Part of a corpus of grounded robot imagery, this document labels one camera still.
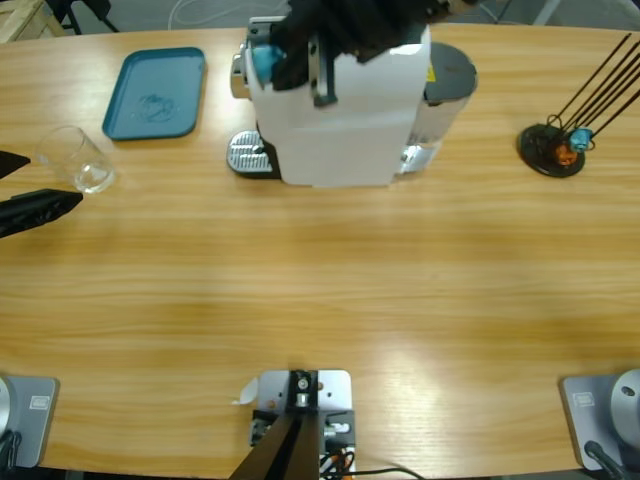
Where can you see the clear water tank dark lid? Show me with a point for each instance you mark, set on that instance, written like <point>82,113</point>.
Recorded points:
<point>450,70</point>

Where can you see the clear drinking glass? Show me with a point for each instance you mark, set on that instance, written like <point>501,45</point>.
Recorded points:
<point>75,157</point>

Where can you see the teal plastic tray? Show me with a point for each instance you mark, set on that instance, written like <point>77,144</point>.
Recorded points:
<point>165,75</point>

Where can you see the blue coffee capsule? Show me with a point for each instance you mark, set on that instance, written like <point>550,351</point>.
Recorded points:
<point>265,60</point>
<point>580,140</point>

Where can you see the white paper tag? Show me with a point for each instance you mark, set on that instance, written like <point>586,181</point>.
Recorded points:
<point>248,392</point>

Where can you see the orange coffee capsule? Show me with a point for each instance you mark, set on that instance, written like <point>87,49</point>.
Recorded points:
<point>565,155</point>

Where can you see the white capsule coffee machine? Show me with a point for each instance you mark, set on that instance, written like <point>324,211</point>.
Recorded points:
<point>350,130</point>

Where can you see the metal drip tray grille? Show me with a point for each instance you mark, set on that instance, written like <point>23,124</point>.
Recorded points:
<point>245,152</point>

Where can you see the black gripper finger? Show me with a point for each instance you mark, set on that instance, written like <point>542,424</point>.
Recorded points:
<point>11,162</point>
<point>40,210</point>

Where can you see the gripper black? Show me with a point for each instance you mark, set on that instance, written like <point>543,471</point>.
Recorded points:
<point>370,25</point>

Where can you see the light grey frame leg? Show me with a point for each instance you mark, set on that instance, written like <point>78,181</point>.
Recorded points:
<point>547,11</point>

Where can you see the dark mount post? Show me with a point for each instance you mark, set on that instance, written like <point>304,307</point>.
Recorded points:
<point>290,450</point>

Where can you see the black capsule holder with rods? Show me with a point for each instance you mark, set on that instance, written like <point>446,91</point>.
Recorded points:
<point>537,145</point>

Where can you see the black stand legs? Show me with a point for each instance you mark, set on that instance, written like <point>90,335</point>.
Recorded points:
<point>100,12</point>

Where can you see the white mount block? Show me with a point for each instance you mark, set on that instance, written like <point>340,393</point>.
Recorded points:
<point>335,390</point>

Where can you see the grey base plate with disc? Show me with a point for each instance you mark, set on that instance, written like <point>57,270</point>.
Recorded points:
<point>30,420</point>
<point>600,415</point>

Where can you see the wooden crate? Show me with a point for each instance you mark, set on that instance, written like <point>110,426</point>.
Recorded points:
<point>20,20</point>

